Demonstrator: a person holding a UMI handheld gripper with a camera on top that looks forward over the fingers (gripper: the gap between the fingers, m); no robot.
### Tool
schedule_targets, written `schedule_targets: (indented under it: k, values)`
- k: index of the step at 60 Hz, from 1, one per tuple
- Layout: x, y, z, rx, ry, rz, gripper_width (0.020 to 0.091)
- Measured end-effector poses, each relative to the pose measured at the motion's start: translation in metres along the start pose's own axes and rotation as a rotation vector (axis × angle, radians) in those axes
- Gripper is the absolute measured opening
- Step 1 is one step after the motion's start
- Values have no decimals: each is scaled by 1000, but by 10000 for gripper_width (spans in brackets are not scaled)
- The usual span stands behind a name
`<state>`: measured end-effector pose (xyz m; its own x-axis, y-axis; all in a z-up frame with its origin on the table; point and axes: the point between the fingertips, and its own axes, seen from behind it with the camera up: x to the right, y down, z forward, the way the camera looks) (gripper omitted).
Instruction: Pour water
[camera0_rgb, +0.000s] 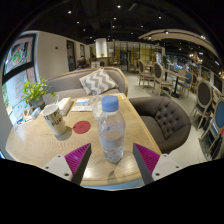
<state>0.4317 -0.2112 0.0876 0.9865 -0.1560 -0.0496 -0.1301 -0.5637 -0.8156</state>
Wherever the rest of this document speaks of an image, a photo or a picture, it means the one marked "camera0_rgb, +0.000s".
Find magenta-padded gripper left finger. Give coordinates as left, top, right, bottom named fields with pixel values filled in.
left=41, top=142, right=92, bottom=186

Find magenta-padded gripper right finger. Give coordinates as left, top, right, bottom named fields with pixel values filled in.
left=132, top=142, right=184, bottom=186

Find clear blue-capped water bottle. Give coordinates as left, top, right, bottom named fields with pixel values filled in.
left=96, top=94, right=127, bottom=164

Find flat round red coaster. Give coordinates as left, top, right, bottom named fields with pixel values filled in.
left=72, top=120, right=92, bottom=135

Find dark grey tufted armchair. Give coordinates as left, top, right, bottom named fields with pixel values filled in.
left=128, top=95, right=193, bottom=155

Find printed brochure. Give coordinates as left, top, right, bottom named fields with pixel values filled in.
left=70, top=104, right=94, bottom=113

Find clear plastic cup with straw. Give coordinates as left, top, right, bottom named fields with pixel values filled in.
left=90, top=94, right=104, bottom=122

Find thick white book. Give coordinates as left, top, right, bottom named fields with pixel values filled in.
left=58, top=96, right=74, bottom=117

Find blue white booklet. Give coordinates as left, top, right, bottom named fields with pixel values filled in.
left=75, top=98, right=91, bottom=107

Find light blue tissue pack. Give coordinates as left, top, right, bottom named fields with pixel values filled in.
left=30, top=107, right=42, bottom=120

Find yellow card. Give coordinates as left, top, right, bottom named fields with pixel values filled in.
left=114, top=93, right=127, bottom=101

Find grey curved sofa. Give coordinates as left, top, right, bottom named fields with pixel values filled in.
left=41, top=65, right=129, bottom=101

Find green potted plant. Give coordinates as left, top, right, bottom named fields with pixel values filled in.
left=21, top=77, right=57, bottom=108

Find grey white chevron cushion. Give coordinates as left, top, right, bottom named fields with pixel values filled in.
left=78, top=67, right=120, bottom=97

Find group of oval-back chairs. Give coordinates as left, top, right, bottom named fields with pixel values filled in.
left=136, top=58, right=224, bottom=161

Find person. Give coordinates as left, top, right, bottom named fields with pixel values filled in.
left=75, top=55, right=90, bottom=70

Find large decorated window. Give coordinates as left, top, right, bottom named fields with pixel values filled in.
left=1, top=33, right=38, bottom=124

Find group of ceiling spotlights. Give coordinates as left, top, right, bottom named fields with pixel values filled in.
left=66, top=3, right=208, bottom=41

